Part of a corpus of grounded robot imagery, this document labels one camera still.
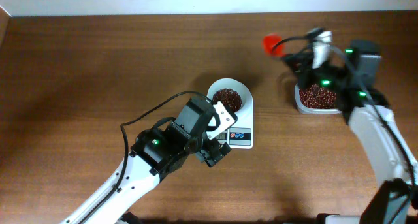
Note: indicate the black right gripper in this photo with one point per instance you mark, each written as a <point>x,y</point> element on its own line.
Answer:
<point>297,63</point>

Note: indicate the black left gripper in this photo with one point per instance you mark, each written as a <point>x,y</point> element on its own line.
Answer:
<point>211,153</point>

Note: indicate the orange measuring scoop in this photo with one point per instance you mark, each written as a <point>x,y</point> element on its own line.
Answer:
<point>273,45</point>

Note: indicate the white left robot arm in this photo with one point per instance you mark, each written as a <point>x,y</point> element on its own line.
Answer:
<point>156,153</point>

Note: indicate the white round bowl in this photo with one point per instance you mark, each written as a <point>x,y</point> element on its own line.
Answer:
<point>243,91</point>

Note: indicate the red beans in bowl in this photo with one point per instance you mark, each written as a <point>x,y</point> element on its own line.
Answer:
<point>228,97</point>

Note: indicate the white digital kitchen scale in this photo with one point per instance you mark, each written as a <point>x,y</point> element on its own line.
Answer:
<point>241,134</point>

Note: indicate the red adzuki beans in container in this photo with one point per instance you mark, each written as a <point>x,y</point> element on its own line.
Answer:
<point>317,97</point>

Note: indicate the clear plastic food container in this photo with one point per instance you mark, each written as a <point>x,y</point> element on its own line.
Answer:
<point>305,110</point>

